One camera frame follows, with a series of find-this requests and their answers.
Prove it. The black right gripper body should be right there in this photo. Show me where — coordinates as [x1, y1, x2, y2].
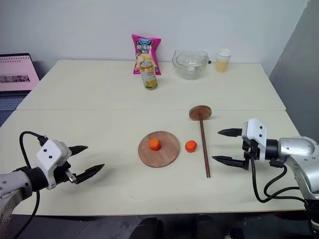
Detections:
[241, 137, 262, 172]

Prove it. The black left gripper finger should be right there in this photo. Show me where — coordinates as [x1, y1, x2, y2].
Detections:
[68, 145, 89, 157]
[74, 163, 106, 185]

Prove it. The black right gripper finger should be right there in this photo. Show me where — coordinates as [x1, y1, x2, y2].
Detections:
[217, 127, 243, 138]
[211, 155, 247, 170]

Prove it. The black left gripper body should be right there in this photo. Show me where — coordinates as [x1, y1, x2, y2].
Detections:
[53, 160, 77, 187]

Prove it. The wooden ladle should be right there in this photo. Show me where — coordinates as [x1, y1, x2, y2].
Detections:
[188, 105, 213, 179]

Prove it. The loose orange cap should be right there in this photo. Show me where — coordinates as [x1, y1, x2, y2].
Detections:
[184, 140, 198, 153]

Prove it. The round wooden base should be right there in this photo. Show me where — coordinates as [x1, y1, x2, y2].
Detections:
[137, 130, 181, 169]

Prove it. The cup of orange juice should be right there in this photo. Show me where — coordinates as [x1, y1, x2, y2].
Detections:
[215, 48, 232, 74]

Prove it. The clear glass bowl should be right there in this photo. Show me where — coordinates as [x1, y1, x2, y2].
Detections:
[171, 49, 210, 81]

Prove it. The grey partition panel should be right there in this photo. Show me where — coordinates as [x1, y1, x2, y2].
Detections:
[267, 0, 319, 141]

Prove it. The yellow green drink can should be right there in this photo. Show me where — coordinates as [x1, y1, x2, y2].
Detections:
[139, 61, 159, 91]

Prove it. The laptop with pink screen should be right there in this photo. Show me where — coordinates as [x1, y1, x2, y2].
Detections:
[0, 52, 41, 112]

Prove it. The pink chips bag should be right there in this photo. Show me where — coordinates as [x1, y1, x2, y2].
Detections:
[131, 33, 162, 77]

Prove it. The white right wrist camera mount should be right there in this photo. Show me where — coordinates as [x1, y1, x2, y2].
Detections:
[241, 118, 268, 164]

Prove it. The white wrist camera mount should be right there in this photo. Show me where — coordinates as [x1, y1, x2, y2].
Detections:
[35, 139, 72, 191]
[241, 118, 268, 164]

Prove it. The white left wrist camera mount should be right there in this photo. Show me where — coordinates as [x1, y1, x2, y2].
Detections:
[35, 139, 72, 191]

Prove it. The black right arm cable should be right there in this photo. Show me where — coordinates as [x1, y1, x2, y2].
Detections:
[250, 149, 308, 204]

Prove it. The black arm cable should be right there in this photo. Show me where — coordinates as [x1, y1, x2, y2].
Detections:
[250, 149, 308, 204]
[14, 130, 49, 239]

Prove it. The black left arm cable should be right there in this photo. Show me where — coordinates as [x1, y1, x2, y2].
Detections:
[14, 130, 49, 239]

